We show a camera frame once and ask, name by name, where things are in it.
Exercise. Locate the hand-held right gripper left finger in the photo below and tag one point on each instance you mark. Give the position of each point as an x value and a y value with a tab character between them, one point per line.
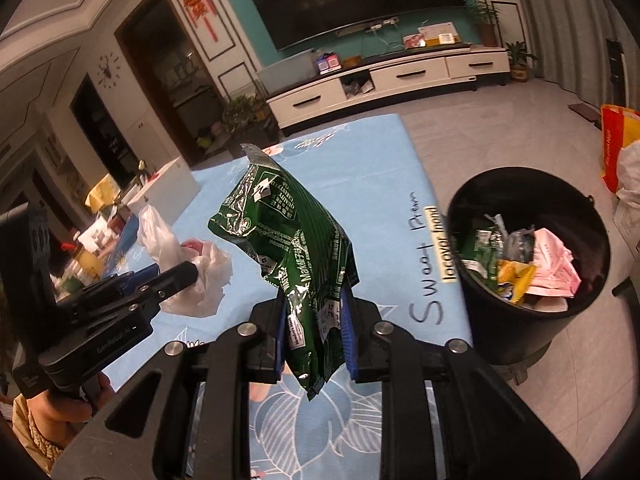
281	350

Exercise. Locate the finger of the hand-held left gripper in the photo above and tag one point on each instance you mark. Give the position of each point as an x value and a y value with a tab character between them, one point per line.
137	279
177	275

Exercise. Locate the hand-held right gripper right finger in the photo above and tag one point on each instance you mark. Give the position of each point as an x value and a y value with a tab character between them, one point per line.
350	340

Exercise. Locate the white plastic bag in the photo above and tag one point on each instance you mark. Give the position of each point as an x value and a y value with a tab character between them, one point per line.
210	265

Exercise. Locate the green snack bag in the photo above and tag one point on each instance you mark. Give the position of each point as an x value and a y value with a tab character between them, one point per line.
280	220

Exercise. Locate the black trash bin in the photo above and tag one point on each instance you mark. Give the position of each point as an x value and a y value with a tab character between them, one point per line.
500	335

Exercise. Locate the person's left forearm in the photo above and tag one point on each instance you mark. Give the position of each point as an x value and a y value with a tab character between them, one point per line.
35	452

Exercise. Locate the person's left hand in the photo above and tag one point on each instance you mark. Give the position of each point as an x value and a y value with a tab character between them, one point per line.
60	415

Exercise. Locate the blue carton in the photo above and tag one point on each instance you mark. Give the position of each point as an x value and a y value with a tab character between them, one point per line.
126	237

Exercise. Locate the white cardboard box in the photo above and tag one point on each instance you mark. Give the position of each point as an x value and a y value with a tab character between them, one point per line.
165	190

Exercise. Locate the yellow cloth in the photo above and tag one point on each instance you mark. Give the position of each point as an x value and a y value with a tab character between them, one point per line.
102	192

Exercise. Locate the dark display cabinet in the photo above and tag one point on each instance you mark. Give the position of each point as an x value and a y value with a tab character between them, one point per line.
100	130

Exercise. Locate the green wrapper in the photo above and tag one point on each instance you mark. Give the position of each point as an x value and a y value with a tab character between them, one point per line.
480	250

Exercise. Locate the blue printed tablecloth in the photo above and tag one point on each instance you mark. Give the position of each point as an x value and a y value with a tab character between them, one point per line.
350	170

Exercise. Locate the bushy potted plant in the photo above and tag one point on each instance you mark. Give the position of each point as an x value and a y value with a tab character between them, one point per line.
240	110

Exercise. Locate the grey wrapper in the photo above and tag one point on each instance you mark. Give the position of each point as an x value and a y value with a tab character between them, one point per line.
517	245

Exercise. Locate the dark wooden doorway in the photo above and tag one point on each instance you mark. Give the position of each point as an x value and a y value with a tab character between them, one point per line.
165	75

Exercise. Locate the clear fish tank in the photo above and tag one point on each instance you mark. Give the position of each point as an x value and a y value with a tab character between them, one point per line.
287	72

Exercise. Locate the red blue digital clock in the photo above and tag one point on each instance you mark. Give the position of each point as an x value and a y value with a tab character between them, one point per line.
327	63

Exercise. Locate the white tv cabinet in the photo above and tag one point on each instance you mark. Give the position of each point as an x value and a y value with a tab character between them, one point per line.
400	72

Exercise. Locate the white printed paper bag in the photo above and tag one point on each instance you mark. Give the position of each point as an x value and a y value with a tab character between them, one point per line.
627	225

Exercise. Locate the red flat packet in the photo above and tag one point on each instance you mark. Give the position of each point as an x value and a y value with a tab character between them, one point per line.
414	41

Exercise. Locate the beige box on cabinet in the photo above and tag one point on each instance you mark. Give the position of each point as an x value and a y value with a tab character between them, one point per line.
440	32

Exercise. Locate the dark floor mat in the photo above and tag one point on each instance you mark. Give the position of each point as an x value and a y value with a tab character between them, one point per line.
585	111

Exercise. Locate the white plastic sack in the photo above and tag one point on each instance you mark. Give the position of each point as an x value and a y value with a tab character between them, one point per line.
631	170

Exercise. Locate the red yellow shopping bag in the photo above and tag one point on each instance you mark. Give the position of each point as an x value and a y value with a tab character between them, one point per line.
615	145

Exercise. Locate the small potted plant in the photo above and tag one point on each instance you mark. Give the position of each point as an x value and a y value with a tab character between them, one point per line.
520	57

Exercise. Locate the tall potted plant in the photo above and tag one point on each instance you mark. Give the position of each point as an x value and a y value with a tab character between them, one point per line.
482	17

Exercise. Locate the black tall appliance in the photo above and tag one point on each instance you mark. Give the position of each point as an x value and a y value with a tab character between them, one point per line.
615	62

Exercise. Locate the black wall clock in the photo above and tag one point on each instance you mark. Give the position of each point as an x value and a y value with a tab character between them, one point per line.
110	72

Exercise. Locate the red knot wall decoration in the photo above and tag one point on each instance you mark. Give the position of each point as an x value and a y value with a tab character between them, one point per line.
197	2

